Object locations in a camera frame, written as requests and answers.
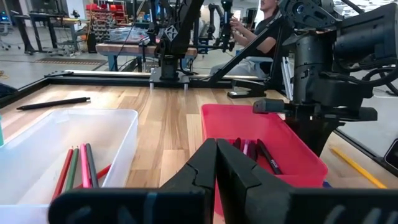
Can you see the coloured pencils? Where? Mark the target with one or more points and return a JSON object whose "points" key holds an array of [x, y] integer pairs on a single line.
{"points": [[63, 171]]}

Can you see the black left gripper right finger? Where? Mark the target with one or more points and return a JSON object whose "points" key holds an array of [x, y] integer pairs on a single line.
{"points": [[255, 202]]}

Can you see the pinkish purple pen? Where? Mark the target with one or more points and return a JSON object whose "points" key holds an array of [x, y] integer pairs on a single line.
{"points": [[245, 147]]}

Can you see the person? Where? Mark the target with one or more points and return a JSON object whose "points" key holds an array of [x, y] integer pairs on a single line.
{"points": [[245, 67]]}

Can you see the pink-red plastic bin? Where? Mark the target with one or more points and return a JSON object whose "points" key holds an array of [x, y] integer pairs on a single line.
{"points": [[248, 124]]}

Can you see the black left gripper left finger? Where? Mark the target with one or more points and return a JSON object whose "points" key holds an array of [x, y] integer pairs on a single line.
{"points": [[186, 205]]}

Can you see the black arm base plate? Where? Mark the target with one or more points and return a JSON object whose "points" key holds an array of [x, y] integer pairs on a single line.
{"points": [[169, 79]]}

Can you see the dark blue crayon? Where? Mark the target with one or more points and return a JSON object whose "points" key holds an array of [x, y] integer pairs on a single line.
{"points": [[326, 184]]}

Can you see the black table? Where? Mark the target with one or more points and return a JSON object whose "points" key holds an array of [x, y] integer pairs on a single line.
{"points": [[46, 15]]}

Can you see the black rectangular box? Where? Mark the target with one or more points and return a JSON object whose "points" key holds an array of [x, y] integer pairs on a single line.
{"points": [[392, 158]]}

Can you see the black aluminium table frame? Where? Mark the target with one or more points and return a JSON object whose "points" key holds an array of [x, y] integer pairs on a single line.
{"points": [[109, 80]]}

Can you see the red pencil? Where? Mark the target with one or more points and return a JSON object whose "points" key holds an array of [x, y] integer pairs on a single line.
{"points": [[104, 170]]}

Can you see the clear plastic bin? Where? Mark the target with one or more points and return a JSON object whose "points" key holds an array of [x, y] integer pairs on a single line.
{"points": [[46, 130]]}

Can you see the black pen with print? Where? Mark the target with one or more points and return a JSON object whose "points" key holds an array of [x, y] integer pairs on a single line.
{"points": [[269, 157]]}

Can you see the pink pencil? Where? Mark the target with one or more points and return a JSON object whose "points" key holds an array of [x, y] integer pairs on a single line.
{"points": [[84, 168]]}

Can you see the green pencil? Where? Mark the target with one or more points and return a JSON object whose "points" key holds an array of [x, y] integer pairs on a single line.
{"points": [[73, 168]]}

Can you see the red parts shelf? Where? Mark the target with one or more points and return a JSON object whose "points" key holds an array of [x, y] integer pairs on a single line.
{"points": [[102, 12]]}

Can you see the dark brown pencil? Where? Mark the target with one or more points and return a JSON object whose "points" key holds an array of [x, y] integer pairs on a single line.
{"points": [[92, 165]]}

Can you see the person's hand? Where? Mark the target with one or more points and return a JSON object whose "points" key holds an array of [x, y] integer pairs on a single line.
{"points": [[237, 25]]}

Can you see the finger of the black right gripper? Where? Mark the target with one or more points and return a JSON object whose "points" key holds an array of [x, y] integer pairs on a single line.
{"points": [[304, 133], [323, 132]]}

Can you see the yellow pencil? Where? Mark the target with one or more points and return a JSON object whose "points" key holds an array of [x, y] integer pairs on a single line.
{"points": [[357, 168]]}

